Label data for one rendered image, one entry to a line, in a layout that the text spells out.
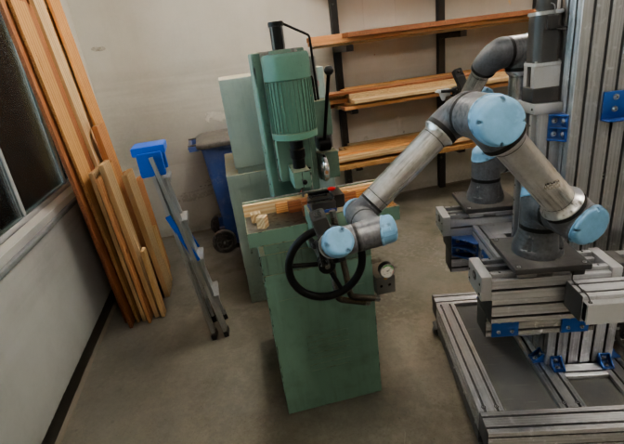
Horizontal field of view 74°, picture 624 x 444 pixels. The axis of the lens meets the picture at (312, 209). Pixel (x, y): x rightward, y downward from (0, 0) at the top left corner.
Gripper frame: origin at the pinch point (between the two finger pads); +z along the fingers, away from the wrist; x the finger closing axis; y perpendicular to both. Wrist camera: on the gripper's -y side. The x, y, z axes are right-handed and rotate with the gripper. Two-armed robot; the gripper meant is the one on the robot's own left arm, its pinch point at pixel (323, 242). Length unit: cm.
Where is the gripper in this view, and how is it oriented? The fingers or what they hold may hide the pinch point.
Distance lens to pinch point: 135.6
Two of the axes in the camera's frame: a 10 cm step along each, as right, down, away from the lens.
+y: 2.6, 9.6, -1.2
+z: -0.7, 1.4, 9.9
